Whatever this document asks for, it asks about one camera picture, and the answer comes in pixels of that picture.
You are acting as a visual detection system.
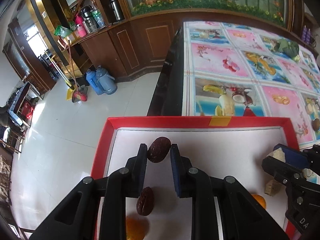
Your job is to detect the brown wooden cabinet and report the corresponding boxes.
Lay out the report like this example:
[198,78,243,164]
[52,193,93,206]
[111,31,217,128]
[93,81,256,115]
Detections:
[67,9,318,82]

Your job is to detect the black steel thermos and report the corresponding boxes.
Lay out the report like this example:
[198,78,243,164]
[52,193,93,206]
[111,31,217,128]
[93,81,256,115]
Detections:
[109,0,125,22]

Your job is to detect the red white tray box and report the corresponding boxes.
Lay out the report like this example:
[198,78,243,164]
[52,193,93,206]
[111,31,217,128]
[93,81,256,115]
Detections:
[92,116,297,239]

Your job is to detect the pink bottle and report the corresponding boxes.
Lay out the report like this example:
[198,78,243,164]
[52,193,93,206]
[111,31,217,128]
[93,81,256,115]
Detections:
[74,14,87,37]

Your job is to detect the gold black pillar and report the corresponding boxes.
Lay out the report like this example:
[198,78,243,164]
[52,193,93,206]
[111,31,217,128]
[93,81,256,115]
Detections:
[26,0,72,79]

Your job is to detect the grey blue thermos flask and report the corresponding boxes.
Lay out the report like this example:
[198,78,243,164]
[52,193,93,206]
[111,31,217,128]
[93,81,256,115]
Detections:
[95,66,117,95]

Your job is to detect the orange tangerine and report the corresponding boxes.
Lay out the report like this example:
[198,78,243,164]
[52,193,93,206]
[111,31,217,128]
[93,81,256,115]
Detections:
[252,194,266,209]
[126,216,149,240]

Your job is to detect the dark red jujube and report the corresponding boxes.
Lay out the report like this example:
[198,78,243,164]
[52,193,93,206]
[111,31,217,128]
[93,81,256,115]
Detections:
[147,137,171,163]
[136,187,155,216]

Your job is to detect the green plastic bag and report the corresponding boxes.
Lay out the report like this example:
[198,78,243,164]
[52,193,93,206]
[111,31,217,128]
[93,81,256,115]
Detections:
[54,25,73,38]

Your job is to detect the dark side table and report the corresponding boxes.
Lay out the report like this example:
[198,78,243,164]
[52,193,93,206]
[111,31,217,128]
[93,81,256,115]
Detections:
[8,82,43,128]

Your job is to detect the yellow broom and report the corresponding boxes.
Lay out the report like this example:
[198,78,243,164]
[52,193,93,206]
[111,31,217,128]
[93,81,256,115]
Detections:
[45,52,75,103]

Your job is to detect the green leafy cabbage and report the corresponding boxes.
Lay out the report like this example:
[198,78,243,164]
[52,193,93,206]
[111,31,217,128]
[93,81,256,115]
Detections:
[273,38,299,59]

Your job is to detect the brown round longan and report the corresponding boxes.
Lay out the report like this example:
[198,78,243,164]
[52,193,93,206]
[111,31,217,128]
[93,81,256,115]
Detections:
[311,118,320,132]

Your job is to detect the purple bottles pair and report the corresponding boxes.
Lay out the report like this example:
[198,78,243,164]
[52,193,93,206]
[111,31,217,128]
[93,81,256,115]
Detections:
[301,25,311,44]

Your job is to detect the colourful fruit print tablecloth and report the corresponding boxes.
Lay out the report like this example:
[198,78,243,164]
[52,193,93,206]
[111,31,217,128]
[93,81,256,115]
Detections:
[182,21,319,148]

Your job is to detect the beige peeled fruit chunk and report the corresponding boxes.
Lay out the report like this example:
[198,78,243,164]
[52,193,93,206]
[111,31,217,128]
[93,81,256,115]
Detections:
[269,147,286,163]

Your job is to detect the red dustpan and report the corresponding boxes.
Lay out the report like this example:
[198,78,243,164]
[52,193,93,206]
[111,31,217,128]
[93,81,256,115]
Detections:
[71,85,88,103]

